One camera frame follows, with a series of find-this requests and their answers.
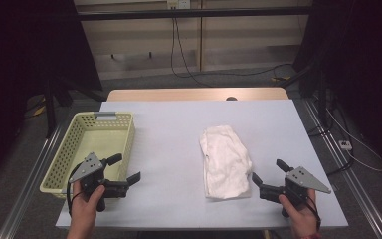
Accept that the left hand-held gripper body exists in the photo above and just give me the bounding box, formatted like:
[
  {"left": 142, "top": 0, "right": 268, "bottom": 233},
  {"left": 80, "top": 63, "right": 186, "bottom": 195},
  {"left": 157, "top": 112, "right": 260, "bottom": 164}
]
[{"left": 68, "top": 151, "right": 129, "bottom": 213}]

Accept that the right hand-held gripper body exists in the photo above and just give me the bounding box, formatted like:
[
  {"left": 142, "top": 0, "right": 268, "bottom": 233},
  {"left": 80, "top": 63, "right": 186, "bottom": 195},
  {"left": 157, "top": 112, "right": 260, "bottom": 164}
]
[{"left": 260, "top": 165, "right": 332, "bottom": 219}]

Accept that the pale green perforated plastic basket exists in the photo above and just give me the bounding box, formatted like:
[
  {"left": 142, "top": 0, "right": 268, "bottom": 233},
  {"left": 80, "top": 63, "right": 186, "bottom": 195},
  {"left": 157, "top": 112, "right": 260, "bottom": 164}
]
[{"left": 39, "top": 111, "right": 136, "bottom": 200}]

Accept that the white towel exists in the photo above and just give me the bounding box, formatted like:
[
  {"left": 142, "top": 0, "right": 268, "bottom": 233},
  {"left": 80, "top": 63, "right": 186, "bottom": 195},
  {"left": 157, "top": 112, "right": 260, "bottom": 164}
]
[{"left": 198, "top": 124, "right": 254, "bottom": 201}]

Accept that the person's right hand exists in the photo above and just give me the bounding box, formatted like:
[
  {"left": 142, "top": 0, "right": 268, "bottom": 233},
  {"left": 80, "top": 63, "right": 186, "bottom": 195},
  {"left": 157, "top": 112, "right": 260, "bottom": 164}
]
[{"left": 278, "top": 188, "right": 321, "bottom": 235}]

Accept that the person's left hand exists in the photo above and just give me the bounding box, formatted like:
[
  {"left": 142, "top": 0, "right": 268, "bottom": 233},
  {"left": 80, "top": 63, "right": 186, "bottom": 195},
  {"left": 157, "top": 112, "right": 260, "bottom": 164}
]
[{"left": 67, "top": 180, "right": 106, "bottom": 232}]

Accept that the black tripod stand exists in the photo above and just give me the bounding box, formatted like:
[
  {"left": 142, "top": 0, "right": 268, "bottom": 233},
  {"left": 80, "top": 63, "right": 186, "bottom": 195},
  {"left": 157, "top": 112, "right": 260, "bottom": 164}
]
[{"left": 42, "top": 75, "right": 107, "bottom": 139}]

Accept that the black metal stand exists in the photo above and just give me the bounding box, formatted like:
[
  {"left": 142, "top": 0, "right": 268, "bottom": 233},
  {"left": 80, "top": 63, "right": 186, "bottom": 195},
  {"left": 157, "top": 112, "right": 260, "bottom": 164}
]
[{"left": 306, "top": 64, "right": 331, "bottom": 131}]

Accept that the dark curtain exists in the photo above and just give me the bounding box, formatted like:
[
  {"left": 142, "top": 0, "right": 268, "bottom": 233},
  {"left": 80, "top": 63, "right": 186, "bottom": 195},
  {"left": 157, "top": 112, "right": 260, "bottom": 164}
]
[
  {"left": 292, "top": 0, "right": 382, "bottom": 172},
  {"left": 0, "top": 0, "right": 103, "bottom": 188}
]

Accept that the black horizontal metal bar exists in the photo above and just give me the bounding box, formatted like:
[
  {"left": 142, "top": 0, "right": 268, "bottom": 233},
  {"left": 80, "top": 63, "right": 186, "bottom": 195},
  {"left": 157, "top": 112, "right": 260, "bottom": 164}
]
[{"left": 77, "top": 5, "right": 313, "bottom": 22}]

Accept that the black gripper cord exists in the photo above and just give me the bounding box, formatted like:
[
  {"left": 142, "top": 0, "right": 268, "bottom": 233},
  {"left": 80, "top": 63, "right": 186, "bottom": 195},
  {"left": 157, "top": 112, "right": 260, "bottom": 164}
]
[
  {"left": 66, "top": 161, "right": 85, "bottom": 217},
  {"left": 305, "top": 194, "right": 322, "bottom": 232}
]

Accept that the black floor cable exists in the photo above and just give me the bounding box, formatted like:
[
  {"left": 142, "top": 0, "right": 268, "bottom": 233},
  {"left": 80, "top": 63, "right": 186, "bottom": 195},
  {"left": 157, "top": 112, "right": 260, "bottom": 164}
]
[{"left": 307, "top": 99, "right": 356, "bottom": 177}]

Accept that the aluminium floor rail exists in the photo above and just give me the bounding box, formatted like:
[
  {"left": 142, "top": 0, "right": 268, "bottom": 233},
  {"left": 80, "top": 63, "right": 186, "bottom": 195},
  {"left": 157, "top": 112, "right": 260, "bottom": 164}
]
[
  {"left": 0, "top": 121, "right": 72, "bottom": 239},
  {"left": 301, "top": 99, "right": 382, "bottom": 239}
]

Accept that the white cable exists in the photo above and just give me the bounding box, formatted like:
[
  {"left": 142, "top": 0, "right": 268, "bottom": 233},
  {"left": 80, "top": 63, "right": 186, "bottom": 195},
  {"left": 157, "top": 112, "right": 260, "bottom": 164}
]
[{"left": 323, "top": 108, "right": 382, "bottom": 173}]

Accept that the black power cable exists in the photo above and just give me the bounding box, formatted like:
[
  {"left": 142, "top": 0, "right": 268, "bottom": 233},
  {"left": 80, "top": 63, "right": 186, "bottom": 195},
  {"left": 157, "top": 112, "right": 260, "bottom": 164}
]
[
  {"left": 173, "top": 17, "right": 293, "bottom": 78},
  {"left": 169, "top": 16, "right": 214, "bottom": 89}
]

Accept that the white wall socket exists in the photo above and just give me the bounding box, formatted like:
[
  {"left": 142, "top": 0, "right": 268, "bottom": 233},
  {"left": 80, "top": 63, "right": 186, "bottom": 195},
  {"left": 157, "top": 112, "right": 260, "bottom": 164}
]
[{"left": 166, "top": 0, "right": 192, "bottom": 10}]

